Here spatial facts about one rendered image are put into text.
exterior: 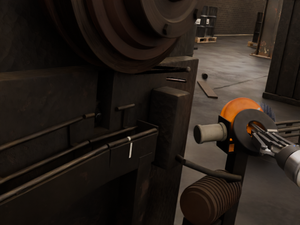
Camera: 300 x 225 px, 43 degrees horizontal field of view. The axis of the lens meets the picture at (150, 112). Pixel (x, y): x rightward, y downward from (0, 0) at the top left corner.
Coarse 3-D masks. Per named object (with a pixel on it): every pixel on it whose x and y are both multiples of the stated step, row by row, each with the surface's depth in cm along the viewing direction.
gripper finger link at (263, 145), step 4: (256, 136) 112; (252, 140) 114; (256, 140) 111; (260, 140) 110; (256, 144) 111; (260, 144) 108; (264, 144) 107; (260, 148) 108; (264, 148) 105; (260, 152) 106
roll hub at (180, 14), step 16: (128, 0) 74; (144, 0) 73; (160, 0) 79; (176, 0) 81; (192, 0) 89; (144, 16) 75; (160, 16) 79; (176, 16) 85; (192, 16) 89; (144, 32) 82; (160, 32) 80; (176, 32) 85
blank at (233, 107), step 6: (228, 102) 127; (234, 102) 125; (240, 102) 125; (246, 102) 126; (252, 102) 127; (228, 108) 124; (234, 108) 124; (240, 108) 125; (246, 108) 126; (258, 108) 127; (222, 114) 124; (228, 114) 123; (234, 114) 124
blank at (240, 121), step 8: (240, 112) 121; (248, 112) 121; (256, 112) 122; (232, 120) 121; (240, 120) 119; (248, 120) 120; (256, 120) 121; (264, 120) 122; (272, 120) 122; (232, 128) 118; (240, 128) 118; (264, 128) 120; (272, 128) 121; (232, 136) 118; (240, 136) 116; (248, 136) 117; (240, 144) 116; (248, 144) 116; (248, 152) 116; (256, 152) 115
